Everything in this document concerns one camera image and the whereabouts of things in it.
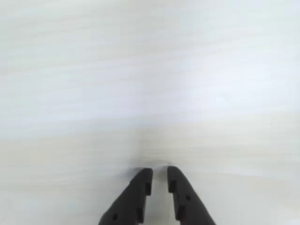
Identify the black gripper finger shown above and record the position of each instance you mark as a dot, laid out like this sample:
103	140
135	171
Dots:
131	201
187	199

